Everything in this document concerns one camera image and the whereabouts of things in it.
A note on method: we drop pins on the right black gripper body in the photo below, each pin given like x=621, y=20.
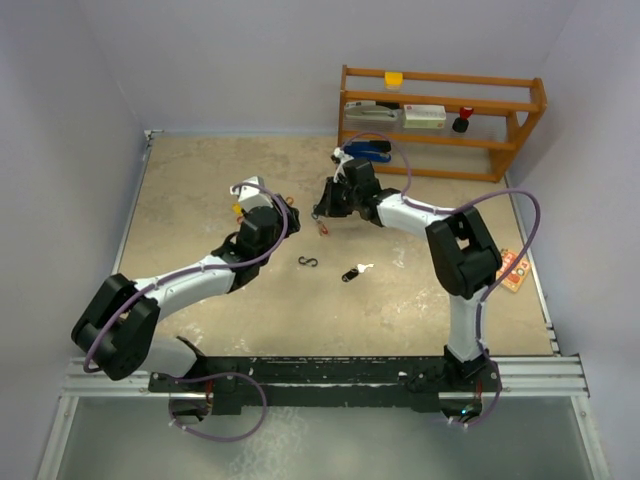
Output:
x=341, y=201

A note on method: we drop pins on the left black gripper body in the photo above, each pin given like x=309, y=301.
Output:
x=278, y=229

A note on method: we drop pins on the silver key red tag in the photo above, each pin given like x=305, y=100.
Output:
x=316, y=219

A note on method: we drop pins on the black S carabiner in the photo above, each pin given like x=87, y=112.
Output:
x=312, y=262

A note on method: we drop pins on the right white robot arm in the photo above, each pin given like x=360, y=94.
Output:
x=464, y=255

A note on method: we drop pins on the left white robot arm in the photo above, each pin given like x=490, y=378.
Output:
x=117, y=329

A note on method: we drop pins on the blue stapler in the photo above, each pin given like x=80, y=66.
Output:
x=378, y=151

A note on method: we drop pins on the grey stapler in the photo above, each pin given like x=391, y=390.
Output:
x=372, y=110

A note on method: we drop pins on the white cardboard box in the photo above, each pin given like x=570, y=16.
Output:
x=424, y=116

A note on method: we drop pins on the yellow lid jar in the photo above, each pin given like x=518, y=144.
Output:
x=393, y=81

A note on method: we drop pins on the red black stamp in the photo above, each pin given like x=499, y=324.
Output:
x=461, y=123

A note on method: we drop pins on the wooden shelf rack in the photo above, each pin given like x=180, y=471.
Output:
x=499, y=127

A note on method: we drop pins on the orange packet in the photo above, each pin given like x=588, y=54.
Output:
x=518, y=271

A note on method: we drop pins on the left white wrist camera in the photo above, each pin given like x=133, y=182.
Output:
x=249, y=195

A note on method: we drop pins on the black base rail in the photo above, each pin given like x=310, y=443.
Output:
x=423, y=384

